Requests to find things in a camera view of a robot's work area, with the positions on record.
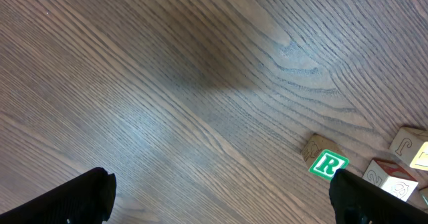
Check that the yellow top block front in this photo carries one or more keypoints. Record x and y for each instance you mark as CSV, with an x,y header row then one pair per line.
x,y
410,146

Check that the white block blue side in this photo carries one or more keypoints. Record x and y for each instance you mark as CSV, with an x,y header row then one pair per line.
x,y
390,177

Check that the green R block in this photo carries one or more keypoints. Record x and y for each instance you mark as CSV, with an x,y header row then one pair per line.
x,y
323,157

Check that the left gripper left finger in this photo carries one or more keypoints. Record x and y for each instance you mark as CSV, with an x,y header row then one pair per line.
x,y
88,198

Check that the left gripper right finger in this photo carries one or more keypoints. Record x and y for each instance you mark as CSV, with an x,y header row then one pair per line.
x,y
356,201

